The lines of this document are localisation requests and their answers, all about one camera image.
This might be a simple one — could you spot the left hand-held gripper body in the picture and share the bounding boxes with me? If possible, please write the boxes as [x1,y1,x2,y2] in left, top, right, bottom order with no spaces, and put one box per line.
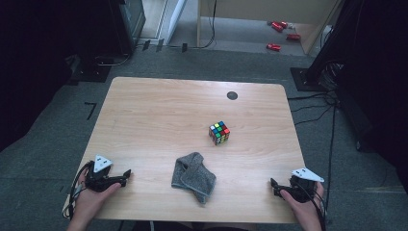
[85,154,115,193]

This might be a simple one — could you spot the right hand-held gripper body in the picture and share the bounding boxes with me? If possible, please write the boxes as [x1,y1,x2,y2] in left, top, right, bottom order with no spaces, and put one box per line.
[282,167,325,203]

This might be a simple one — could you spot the grey cloth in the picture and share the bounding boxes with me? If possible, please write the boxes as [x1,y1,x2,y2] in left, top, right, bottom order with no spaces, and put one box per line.
[170,151,217,205]

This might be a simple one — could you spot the multicoloured puzzle cube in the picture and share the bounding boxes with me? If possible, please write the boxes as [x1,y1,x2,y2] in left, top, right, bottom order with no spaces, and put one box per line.
[208,120,231,146]

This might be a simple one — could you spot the person's left hand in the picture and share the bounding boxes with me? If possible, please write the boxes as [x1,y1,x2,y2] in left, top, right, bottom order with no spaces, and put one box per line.
[71,169,123,219]

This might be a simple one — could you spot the black angled floor tape mark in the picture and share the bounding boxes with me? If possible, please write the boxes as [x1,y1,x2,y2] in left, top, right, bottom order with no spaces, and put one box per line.
[84,101,98,121]

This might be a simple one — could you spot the black flat stand base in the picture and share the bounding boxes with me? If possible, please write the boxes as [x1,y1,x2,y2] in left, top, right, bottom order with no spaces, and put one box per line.
[68,54,112,84]

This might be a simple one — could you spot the black metal stand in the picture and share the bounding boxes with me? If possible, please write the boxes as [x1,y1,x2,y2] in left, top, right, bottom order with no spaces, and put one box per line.
[290,0,367,92]

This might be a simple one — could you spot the black curtain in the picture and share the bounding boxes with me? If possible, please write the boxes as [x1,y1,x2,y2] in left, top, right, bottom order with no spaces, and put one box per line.
[336,0,408,186]
[0,0,114,152]

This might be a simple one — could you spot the black monitor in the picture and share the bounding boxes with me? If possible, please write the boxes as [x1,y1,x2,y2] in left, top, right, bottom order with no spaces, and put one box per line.
[109,0,147,56]

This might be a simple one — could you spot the white panel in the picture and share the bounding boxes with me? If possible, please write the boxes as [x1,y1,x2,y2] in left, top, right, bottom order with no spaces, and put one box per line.
[166,0,189,44]

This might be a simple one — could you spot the right hand-held gripper cable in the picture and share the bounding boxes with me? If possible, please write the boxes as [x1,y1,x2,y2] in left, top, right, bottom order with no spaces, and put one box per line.
[297,179,329,231]

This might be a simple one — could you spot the hand-held gripper cable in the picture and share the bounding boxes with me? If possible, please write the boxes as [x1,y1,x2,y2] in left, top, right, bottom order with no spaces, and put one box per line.
[62,160,94,220]
[297,179,329,231]

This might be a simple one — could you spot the left hand-held gripper cable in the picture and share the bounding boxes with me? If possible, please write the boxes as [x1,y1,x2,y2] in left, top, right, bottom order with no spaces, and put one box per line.
[62,160,94,220]

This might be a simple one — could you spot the long black floor cable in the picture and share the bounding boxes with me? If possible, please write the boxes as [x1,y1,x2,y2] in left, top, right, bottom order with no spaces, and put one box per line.
[320,105,338,225]

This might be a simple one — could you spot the black floor cables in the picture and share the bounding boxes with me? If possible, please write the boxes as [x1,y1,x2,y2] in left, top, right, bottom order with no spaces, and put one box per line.
[287,90,339,127]

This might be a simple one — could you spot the looped black floor cable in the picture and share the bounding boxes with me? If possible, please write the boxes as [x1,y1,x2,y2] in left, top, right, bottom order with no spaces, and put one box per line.
[94,52,131,67]

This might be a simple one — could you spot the coiled cable bundle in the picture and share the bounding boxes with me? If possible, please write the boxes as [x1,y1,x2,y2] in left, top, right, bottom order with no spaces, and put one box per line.
[320,61,344,91]

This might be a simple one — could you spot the hanging black cable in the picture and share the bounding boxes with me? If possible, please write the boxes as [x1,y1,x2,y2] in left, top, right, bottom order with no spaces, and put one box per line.
[166,0,217,50]

